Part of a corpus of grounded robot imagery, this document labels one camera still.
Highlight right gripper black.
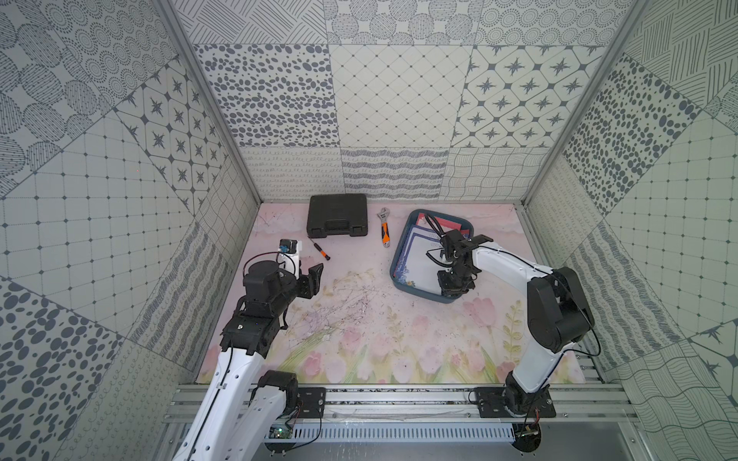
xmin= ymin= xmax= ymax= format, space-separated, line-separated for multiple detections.
xmin=437 ymin=262 xmax=476 ymax=297

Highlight teal plastic storage box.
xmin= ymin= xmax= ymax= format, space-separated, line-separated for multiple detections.
xmin=389 ymin=209 xmax=494 ymax=303

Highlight blue floral stationery paper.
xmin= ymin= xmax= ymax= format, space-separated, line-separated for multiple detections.
xmin=394 ymin=226 xmax=447 ymax=295

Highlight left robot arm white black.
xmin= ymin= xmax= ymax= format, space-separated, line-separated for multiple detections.
xmin=174 ymin=253 xmax=324 ymax=460

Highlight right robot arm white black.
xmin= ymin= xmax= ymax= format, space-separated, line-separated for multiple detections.
xmin=427 ymin=230 xmax=595 ymax=417

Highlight red bordered stationery paper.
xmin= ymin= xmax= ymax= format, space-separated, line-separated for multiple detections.
xmin=416 ymin=213 xmax=471 ymax=236

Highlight small orange black screwdriver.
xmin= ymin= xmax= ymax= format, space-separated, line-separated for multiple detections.
xmin=311 ymin=239 xmax=331 ymax=261

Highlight black plastic tool case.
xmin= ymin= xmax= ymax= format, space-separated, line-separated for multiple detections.
xmin=306 ymin=193 xmax=368 ymax=239

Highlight left green circuit board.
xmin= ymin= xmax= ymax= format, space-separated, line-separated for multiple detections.
xmin=265 ymin=426 xmax=293 ymax=444

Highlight right round circuit board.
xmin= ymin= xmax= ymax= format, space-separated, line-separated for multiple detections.
xmin=512 ymin=425 xmax=542 ymax=453

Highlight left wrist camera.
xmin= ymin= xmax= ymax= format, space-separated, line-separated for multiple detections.
xmin=279 ymin=239 xmax=301 ymax=255

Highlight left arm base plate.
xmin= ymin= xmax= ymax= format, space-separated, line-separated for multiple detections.
xmin=291 ymin=386 xmax=327 ymax=420

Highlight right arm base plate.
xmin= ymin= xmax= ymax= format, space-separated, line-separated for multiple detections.
xmin=471 ymin=385 xmax=557 ymax=419

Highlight white slotted cable duct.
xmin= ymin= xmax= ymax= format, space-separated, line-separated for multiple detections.
xmin=275 ymin=423 xmax=515 ymax=443

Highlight aluminium mounting rail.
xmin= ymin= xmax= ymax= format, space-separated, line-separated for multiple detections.
xmin=163 ymin=382 xmax=641 ymax=425

